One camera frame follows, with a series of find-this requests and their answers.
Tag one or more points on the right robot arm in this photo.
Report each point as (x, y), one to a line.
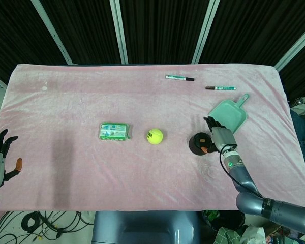
(254, 200)

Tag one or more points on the pink fluffy table cloth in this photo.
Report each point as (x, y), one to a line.
(142, 172)

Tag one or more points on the white frame pole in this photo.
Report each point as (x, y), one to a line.
(294, 45)
(119, 30)
(204, 33)
(53, 35)

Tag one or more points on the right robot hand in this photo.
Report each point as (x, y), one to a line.
(222, 137)

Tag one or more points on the white crumpled plastic bag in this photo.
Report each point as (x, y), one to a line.
(252, 235)

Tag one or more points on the black teapot lid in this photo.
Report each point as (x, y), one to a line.
(201, 139)

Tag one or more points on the grey blue robot torso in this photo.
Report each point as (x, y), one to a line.
(142, 228)

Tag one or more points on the yellow tennis ball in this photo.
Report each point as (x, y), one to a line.
(154, 136)

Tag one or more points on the blue denim fabric pile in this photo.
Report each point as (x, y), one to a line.
(303, 132)

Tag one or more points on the green tissue pack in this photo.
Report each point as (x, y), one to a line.
(113, 131)

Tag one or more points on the mint green dustpan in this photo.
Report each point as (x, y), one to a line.
(228, 113)

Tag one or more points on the green plaid bag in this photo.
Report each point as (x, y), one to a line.
(226, 236)

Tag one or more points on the green white marker pen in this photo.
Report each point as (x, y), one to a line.
(178, 77)
(222, 88)

